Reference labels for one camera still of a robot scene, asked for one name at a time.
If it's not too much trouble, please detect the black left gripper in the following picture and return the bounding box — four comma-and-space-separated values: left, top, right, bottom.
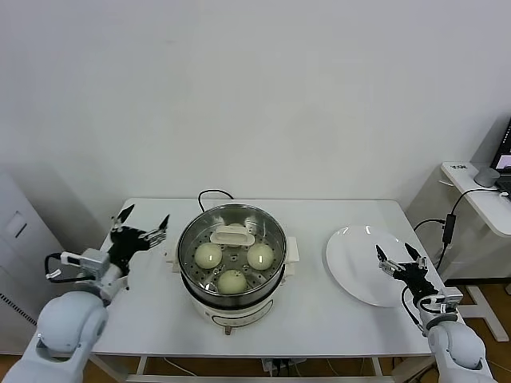
107, 203, 171, 277

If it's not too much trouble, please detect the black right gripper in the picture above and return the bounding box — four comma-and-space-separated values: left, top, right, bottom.
374, 242, 438, 298

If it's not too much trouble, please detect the round white steamed baozi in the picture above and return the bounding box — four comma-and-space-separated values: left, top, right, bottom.
247, 243, 275, 270
217, 269, 248, 297
194, 243, 224, 269

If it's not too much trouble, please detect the glass lid with cream handle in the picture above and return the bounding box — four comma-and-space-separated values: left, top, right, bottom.
178, 204, 287, 294

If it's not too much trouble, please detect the stainless steel steamer basket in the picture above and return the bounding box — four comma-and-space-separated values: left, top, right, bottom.
165, 203, 299, 308

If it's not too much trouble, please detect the white round plate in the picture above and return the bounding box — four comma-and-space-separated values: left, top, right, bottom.
326, 224, 423, 308

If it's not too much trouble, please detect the white desk foot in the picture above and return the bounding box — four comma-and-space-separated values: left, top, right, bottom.
454, 283, 511, 344

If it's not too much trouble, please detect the white cabinet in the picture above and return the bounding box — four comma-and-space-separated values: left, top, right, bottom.
0, 163, 87, 356

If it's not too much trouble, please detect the grey round desk object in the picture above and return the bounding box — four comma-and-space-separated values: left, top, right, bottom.
474, 167, 502, 188

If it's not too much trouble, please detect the cream electric cooker base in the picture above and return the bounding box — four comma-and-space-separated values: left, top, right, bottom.
172, 261, 299, 336

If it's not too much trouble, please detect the dark laptop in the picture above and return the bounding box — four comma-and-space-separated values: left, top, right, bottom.
491, 117, 511, 188

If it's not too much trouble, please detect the white power strip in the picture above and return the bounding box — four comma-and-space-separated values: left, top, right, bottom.
261, 357, 307, 377

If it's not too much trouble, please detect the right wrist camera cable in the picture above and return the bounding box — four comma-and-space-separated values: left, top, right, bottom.
400, 285, 426, 332

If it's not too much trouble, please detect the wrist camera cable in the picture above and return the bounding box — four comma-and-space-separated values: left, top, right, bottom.
43, 251, 85, 282
400, 285, 426, 332

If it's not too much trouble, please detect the black hub cable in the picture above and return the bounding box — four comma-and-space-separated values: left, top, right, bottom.
437, 241, 452, 274
450, 188, 505, 216
414, 218, 447, 232

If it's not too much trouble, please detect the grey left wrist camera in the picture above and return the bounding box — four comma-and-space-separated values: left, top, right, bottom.
81, 247, 111, 280

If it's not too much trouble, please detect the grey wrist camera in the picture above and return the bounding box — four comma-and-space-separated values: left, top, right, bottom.
433, 286, 465, 314
81, 247, 111, 280

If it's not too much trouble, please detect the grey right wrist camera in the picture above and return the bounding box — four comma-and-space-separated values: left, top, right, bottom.
433, 286, 465, 314

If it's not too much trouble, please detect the black cooker power cable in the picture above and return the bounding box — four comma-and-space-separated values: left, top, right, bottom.
198, 188, 236, 215

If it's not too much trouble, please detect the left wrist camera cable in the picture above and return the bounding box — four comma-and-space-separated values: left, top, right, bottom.
43, 251, 85, 282

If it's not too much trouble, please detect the white table frame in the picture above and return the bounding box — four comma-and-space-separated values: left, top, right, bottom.
89, 353, 450, 383

